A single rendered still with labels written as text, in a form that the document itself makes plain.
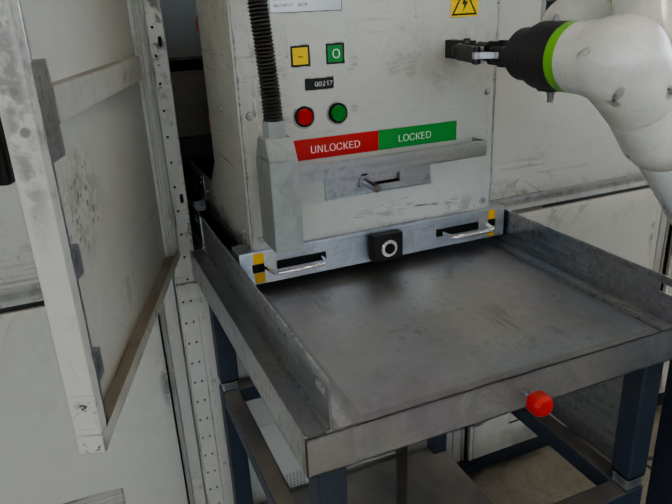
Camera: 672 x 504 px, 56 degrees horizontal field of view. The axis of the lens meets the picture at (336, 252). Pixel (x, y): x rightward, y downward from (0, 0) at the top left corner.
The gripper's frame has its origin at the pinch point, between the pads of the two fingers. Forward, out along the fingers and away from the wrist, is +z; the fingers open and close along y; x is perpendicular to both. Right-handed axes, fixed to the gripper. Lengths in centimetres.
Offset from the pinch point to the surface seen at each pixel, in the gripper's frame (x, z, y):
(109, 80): -1, 3, -57
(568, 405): -65, -18, 15
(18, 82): 3, -29, -67
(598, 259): -33.4, -22.0, 13.5
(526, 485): -123, 19, 39
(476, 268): -38.3, -5.9, 0.9
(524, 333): -38.3, -29.4, -7.2
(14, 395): -61, 28, -83
